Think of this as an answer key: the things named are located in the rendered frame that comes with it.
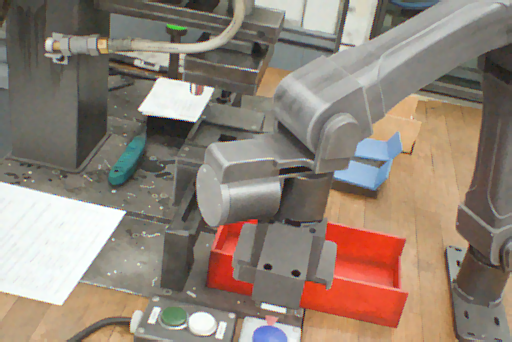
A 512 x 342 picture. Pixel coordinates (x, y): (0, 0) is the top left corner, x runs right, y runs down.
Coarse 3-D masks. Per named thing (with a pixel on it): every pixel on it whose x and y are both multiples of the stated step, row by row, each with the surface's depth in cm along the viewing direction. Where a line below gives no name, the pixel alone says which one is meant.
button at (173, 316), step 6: (174, 306) 77; (168, 312) 76; (174, 312) 76; (180, 312) 76; (162, 318) 75; (168, 318) 75; (174, 318) 75; (180, 318) 76; (186, 318) 76; (168, 324) 75; (174, 324) 75; (180, 324) 75
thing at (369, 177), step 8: (392, 160) 113; (352, 168) 114; (360, 168) 114; (368, 168) 115; (376, 168) 115; (384, 168) 112; (336, 176) 111; (344, 176) 111; (352, 176) 111; (360, 176) 112; (368, 176) 112; (376, 176) 113; (384, 176) 108; (360, 184) 110; (368, 184) 110; (376, 184) 109
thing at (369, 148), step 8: (392, 136) 123; (400, 136) 121; (360, 144) 122; (368, 144) 122; (376, 144) 123; (384, 144) 123; (392, 144) 121; (400, 144) 118; (360, 152) 119; (368, 152) 120; (376, 152) 120; (384, 152) 120; (392, 152) 119; (384, 160) 118
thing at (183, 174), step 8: (264, 120) 113; (176, 168) 97; (184, 168) 97; (192, 168) 97; (176, 176) 98; (184, 176) 98; (192, 176) 97; (176, 184) 98; (184, 184) 98; (176, 192) 99; (184, 192) 99; (176, 200) 100; (192, 208) 100
